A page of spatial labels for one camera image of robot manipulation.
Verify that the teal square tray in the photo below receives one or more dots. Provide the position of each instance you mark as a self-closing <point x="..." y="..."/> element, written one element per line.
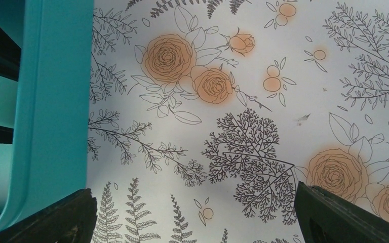
<point x="45" y="57"/>

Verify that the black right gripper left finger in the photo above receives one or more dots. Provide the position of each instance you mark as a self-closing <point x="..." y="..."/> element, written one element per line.
<point x="71" y="219"/>

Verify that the floral patterned table mat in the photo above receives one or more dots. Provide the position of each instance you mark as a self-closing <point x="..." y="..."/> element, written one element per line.
<point x="205" y="115"/>

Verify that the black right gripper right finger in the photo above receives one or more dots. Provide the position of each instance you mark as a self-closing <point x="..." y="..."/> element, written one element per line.
<point x="326" y="217"/>

